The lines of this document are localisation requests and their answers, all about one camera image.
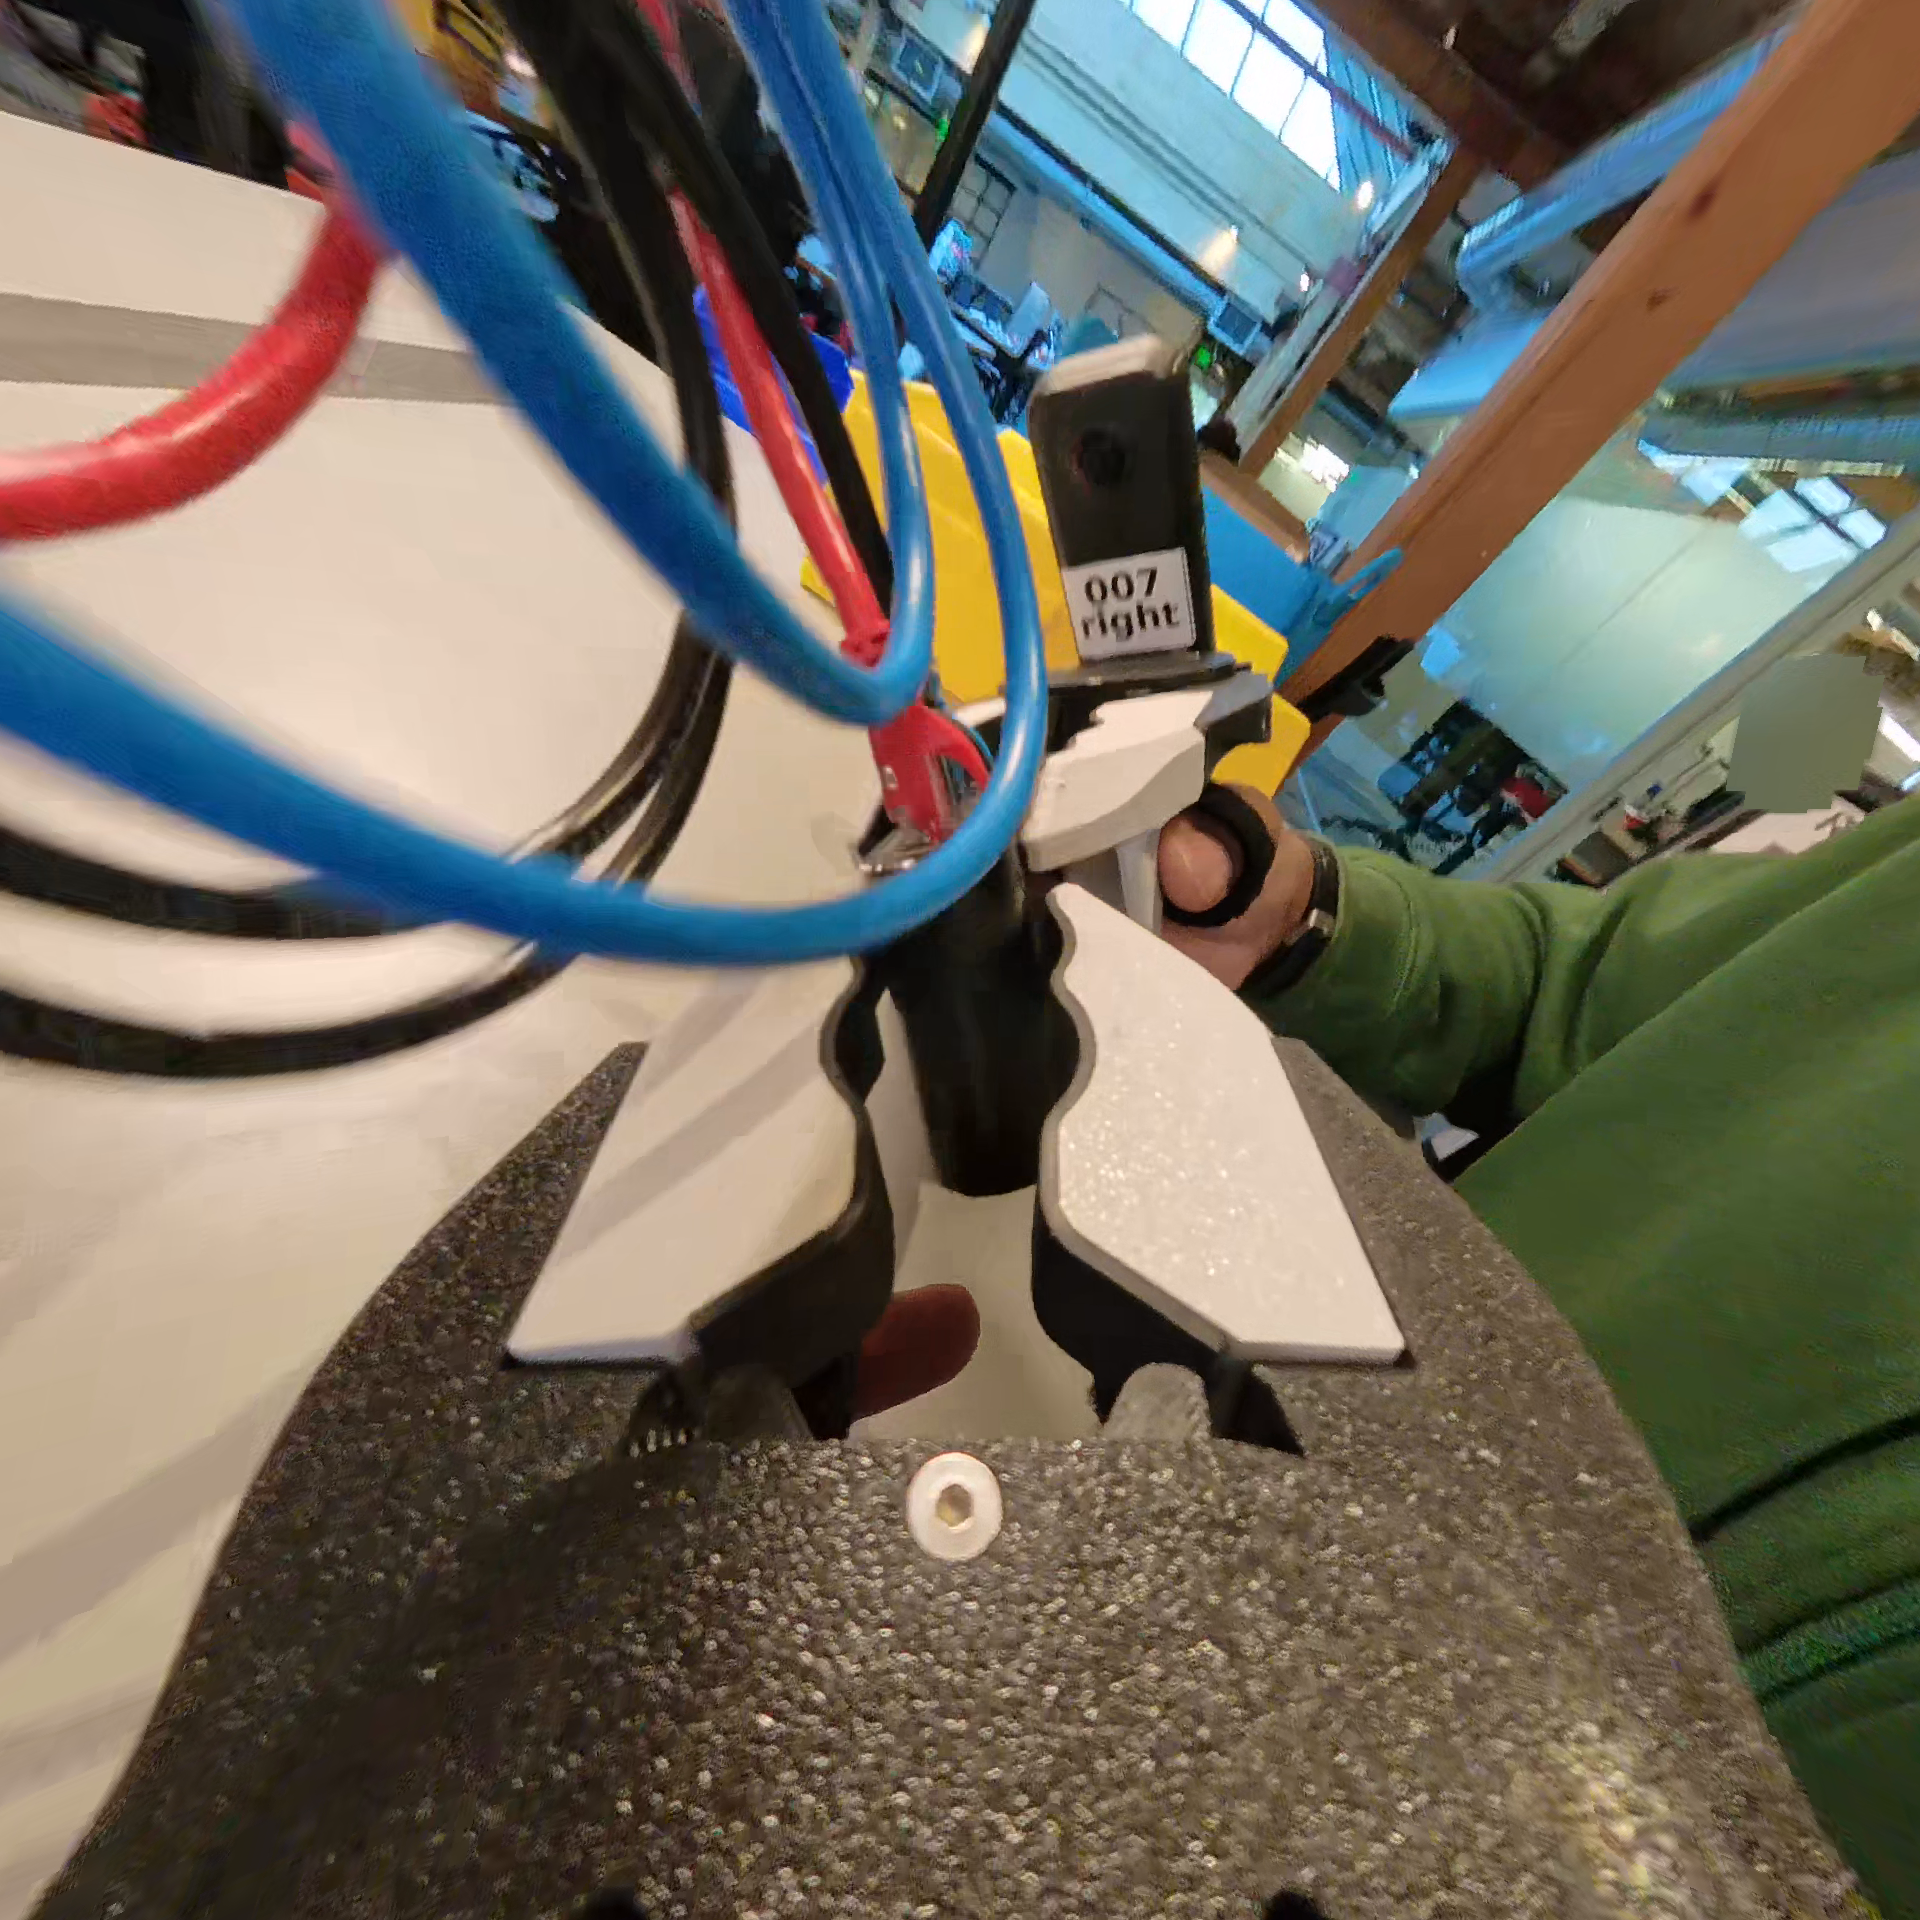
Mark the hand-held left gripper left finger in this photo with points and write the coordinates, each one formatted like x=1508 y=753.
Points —
x=707 y=1172

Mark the black wristwatch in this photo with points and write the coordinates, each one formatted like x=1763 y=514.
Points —
x=1322 y=900

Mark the yellow plastic bin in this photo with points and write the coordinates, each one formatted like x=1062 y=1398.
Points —
x=1248 y=646

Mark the person's left hand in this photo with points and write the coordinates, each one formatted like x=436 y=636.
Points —
x=915 y=1343

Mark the light wooden beam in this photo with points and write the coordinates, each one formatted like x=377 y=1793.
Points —
x=1650 y=269

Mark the black clamp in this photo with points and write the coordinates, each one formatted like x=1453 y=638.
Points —
x=1358 y=674

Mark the dark blue plastic bin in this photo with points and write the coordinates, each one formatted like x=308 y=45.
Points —
x=823 y=367

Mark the black ethernet coupler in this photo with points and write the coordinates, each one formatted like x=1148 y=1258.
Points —
x=974 y=1038

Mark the grey tape strip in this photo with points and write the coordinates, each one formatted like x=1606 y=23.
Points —
x=90 y=337

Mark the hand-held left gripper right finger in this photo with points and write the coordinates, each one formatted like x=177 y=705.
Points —
x=1201 y=1172

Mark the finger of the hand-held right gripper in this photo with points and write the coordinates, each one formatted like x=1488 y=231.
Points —
x=1096 y=817
x=1148 y=729

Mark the person's right forearm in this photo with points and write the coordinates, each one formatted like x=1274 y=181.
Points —
x=1500 y=961

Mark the person's right hand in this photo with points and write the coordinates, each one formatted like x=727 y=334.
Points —
x=1194 y=869

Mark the light blue plastic bin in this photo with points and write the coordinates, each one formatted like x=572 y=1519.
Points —
x=1262 y=557

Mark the person's green jacket torso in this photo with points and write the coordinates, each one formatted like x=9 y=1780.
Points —
x=1772 y=1350

